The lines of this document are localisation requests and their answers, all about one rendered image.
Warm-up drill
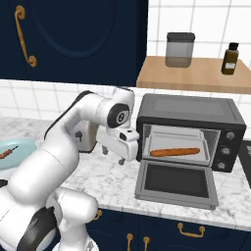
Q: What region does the gold curved cupboard handle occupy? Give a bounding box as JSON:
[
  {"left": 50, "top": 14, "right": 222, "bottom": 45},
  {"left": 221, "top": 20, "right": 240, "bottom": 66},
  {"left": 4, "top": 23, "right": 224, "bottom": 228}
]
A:
[{"left": 14, "top": 5, "right": 38, "bottom": 69}]

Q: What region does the wooden wall shelf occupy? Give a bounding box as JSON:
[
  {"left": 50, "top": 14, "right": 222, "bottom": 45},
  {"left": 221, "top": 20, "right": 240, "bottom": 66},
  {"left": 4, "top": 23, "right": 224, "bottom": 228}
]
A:
[{"left": 135, "top": 55, "right": 251, "bottom": 95}]

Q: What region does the light blue plate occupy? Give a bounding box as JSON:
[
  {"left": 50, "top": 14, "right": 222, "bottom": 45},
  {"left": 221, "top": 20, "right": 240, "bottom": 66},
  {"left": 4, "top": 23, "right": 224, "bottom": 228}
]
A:
[{"left": 0, "top": 137, "right": 37, "bottom": 172}]

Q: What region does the kebab skewer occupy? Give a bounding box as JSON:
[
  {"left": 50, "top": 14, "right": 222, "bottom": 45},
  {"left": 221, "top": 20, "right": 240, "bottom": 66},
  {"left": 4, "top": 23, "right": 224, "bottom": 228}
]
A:
[{"left": 0, "top": 144, "right": 20, "bottom": 161}]

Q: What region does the gold drawer handle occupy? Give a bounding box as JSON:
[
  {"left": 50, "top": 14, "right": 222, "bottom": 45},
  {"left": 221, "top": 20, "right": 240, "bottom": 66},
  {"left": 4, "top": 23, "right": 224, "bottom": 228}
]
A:
[{"left": 176, "top": 222, "right": 207, "bottom": 239}]

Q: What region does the baguette bread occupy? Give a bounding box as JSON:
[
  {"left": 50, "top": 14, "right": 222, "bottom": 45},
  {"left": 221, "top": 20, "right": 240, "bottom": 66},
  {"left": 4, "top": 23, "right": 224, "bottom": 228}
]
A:
[{"left": 149, "top": 147, "right": 201, "bottom": 158}]

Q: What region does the brown bottle with black cap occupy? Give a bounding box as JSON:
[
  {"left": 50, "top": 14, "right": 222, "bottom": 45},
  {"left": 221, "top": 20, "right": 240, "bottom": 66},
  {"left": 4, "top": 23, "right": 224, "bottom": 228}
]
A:
[{"left": 221, "top": 41, "right": 240, "bottom": 75}]

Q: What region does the grey jar with dark lid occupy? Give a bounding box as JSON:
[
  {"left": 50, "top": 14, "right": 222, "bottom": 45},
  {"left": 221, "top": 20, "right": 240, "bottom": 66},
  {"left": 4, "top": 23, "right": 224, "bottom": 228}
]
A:
[{"left": 164, "top": 31, "right": 196, "bottom": 69}]

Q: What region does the navy base cupboard door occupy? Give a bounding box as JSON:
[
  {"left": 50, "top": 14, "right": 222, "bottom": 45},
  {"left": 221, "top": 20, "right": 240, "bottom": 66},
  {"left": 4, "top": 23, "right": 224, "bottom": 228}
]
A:
[{"left": 85, "top": 208, "right": 140, "bottom": 251}]

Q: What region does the navy base cupboard drawer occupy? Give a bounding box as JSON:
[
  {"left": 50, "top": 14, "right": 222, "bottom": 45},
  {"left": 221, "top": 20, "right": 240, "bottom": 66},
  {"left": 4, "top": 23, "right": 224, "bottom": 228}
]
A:
[{"left": 138, "top": 214, "right": 251, "bottom": 251}]

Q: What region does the white toaster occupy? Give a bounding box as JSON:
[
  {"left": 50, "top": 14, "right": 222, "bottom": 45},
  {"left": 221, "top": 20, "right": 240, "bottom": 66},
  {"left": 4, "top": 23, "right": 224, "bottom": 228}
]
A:
[{"left": 66, "top": 119, "right": 100, "bottom": 154}]

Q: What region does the navy wall cupboard door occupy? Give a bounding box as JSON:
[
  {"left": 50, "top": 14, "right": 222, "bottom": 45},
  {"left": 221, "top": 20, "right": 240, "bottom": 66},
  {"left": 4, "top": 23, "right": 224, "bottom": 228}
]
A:
[{"left": 0, "top": 0, "right": 149, "bottom": 88}]

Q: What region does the grey oven tray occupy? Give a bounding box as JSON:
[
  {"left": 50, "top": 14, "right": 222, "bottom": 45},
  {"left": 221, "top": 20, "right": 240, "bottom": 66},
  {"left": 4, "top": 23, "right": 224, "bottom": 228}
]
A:
[{"left": 144, "top": 125, "right": 213, "bottom": 165}]

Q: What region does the gold base cupboard handle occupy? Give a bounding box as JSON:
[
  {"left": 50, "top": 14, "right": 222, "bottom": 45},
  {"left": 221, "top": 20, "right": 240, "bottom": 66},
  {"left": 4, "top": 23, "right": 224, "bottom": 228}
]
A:
[
  {"left": 142, "top": 235, "right": 151, "bottom": 251},
  {"left": 92, "top": 209, "right": 103, "bottom": 222},
  {"left": 125, "top": 232, "right": 134, "bottom": 251}
]

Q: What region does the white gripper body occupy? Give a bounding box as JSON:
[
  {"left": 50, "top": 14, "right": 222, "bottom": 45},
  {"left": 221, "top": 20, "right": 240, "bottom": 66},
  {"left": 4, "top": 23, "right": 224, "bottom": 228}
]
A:
[{"left": 96, "top": 126, "right": 140, "bottom": 163}]

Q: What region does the grey toaster oven door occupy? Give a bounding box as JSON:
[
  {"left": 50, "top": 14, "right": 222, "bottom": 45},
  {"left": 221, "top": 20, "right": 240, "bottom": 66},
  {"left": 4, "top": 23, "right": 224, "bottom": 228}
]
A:
[{"left": 133, "top": 159, "right": 220, "bottom": 211}]

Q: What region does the black toaster oven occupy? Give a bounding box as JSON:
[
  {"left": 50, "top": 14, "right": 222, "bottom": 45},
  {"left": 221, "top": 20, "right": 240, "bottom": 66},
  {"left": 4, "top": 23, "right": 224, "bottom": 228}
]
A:
[{"left": 135, "top": 93, "right": 247, "bottom": 174}]

